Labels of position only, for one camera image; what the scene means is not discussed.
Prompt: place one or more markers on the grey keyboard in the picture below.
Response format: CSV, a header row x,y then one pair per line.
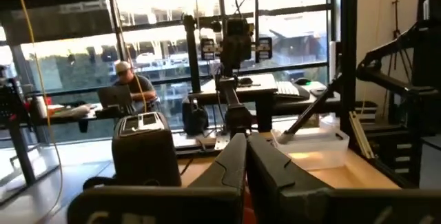
x,y
72,111

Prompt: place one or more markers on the black vertical pole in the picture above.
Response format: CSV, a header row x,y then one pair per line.
x,y
192,55

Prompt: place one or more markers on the white cup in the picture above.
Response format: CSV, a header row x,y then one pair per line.
x,y
40,107

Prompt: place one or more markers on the black metal stand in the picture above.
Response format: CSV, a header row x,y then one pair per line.
x,y
20,148

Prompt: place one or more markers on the grey laptop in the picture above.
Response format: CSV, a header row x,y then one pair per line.
x,y
115,96

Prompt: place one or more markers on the black toaster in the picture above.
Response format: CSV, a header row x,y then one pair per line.
x,y
144,158

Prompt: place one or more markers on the black drawer cabinet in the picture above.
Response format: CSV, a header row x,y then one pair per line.
x,y
396,155

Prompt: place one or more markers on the dark roller blind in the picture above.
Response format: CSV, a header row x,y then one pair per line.
x,y
69,17

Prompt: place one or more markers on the person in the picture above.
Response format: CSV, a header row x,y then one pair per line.
x,y
149,87

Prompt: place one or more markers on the aluminium extrusion rail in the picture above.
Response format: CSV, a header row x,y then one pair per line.
x,y
361,134

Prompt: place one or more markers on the black diagonal frame strut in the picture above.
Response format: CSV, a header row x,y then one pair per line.
x,y
310,110

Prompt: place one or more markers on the black vertical rig post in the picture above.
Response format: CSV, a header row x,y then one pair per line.
x,y
348,45

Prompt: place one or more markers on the black computer mouse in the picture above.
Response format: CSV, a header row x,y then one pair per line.
x,y
302,81
245,81

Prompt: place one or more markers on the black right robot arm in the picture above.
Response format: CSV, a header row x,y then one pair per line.
x,y
237,117

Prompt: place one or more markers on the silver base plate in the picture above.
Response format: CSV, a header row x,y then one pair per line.
x,y
193,141

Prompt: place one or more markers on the clear plastic bin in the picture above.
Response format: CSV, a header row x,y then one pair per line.
x,y
310,162

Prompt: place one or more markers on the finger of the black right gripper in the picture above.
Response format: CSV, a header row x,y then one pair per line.
x,y
208,49
265,48

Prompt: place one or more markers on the white keyboard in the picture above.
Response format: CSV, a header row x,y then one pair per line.
x,y
289,89

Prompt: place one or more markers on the black bag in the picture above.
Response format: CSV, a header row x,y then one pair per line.
x,y
194,119

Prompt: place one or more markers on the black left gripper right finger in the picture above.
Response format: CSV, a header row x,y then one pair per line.
x,y
293,196

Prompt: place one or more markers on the right wrist camera housing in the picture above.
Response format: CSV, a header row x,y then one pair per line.
x,y
237,27

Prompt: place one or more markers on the black window frame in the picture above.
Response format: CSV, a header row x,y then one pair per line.
x,y
296,10

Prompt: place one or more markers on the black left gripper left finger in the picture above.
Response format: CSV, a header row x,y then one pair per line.
x,y
155,206

